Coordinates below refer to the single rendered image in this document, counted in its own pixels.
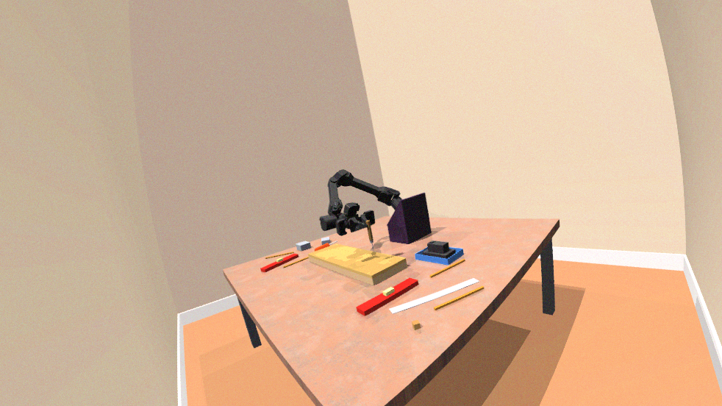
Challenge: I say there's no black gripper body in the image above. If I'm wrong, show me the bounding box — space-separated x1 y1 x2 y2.
335 210 375 236

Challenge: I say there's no white flat strip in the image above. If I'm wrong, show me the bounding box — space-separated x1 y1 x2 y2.
390 278 479 313

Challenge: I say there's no red flat bar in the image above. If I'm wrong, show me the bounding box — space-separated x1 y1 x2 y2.
260 254 299 272
356 278 418 316

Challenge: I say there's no blue shallow tray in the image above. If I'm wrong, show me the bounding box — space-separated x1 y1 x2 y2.
415 247 464 266

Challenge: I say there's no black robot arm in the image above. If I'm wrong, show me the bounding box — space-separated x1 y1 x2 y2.
320 169 402 231

